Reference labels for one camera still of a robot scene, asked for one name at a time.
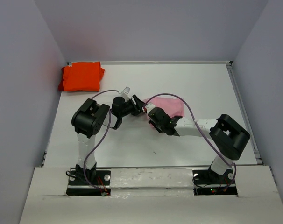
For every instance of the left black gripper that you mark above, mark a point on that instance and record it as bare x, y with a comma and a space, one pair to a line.
138, 104

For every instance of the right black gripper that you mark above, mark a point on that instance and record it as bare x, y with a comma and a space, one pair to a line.
152, 122

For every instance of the pink t-shirt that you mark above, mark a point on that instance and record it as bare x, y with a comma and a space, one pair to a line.
171, 106

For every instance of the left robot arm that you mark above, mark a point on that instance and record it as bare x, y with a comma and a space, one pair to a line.
89, 119

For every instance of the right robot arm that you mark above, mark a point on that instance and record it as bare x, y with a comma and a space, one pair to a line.
223, 134

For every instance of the folded orange t-shirt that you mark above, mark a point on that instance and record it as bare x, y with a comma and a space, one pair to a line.
81, 76

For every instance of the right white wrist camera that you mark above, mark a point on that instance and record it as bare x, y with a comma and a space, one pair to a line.
148, 107

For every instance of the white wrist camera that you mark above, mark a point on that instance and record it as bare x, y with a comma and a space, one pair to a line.
125, 93
148, 107

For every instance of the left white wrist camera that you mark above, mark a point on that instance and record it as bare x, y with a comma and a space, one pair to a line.
125, 93

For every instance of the aluminium table edge rail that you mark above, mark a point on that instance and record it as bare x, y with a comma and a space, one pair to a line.
163, 62

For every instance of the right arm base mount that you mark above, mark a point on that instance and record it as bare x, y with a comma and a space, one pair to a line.
208, 183

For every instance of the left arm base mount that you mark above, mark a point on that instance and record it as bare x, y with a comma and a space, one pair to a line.
91, 182

